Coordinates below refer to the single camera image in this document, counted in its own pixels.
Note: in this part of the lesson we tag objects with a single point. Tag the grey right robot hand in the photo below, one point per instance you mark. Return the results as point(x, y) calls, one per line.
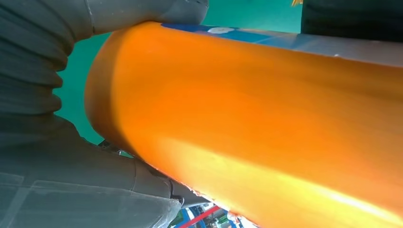
point(78, 188)

